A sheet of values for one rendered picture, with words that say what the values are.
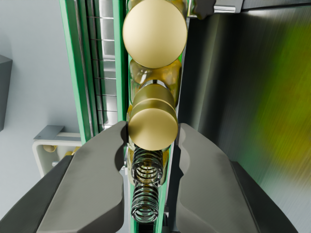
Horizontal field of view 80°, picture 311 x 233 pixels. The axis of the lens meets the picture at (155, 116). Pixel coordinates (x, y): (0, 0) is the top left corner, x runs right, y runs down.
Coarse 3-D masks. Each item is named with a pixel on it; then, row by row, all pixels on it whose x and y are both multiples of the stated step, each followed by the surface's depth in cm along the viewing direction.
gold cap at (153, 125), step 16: (144, 96) 13; (160, 96) 13; (144, 112) 12; (160, 112) 12; (128, 128) 12; (144, 128) 12; (160, 128) 12; (176, 128) 12; (144, 144) 13; (160, 144) 13
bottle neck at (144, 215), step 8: (136, 184) 22; (144, 184) 21; (152, 184) 22; (136, 192) 21; (144, 192) 20; (152, 192) 21; (136, 200) 20; (144, 200) 20; (152, 200) 20; (136, 208) 19; (144, 208) 19; (152, 208) 19; (136, 216) 20; (144, 216) 20; (152, 216) 20
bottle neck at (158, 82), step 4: (148, 80) 18; (152, 80) 17; (156, 80) 17; (160, 80) 18; (144, 84) 18; (148, 84) 17; (152, 84) 16; (156, 84) 17; (160, 84) 17; (164, 84) 18; (140, 88) 18; (168, 88) 18
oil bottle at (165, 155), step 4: (128, 148) 26; (128, 152) 25; (132, 152) 24; (168, 152) 25; (128, 156) 24; (132, 156) 24; (164, 156) 24; (168, 156) 25; (128, 160) 24; (164, 160) 24; (128, 164) 24; (164, 164) 24; (128, 168) 24; (164, 168) 24; (128, 172) 25; (164, 172) 24; (128, 176) 25; (164, 176) 24; (132, 180) 24; (160, 180) 24; (164, 180) 25; (132, 184) 25; (160, 184) 25
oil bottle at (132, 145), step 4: (128, 108) 23; (128, 112) 22; (128, 116) 22; (128, 120) 21; (128, 144) 23; (132, 144) 22; (132, 148) 22; (164, 148) 22; (168, 148) 23; (164, 152) 23
